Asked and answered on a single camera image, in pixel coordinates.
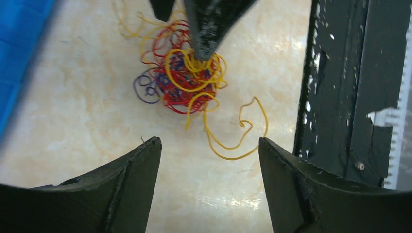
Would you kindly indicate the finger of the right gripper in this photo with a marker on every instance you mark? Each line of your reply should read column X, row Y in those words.
column 209, row 22
column 162, row 9

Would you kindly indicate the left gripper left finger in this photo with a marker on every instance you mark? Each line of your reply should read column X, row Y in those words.
column 114, row 198

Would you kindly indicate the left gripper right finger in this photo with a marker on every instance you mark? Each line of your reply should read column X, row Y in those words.
column 304, row 198

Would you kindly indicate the coloured wire ball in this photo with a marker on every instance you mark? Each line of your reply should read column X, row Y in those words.
column 174, row 76

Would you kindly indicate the blue three-compartment plastic bin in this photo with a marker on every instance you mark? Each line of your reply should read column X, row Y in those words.
column 21, row 24

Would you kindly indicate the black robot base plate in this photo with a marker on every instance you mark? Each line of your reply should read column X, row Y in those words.
column 353, row 65

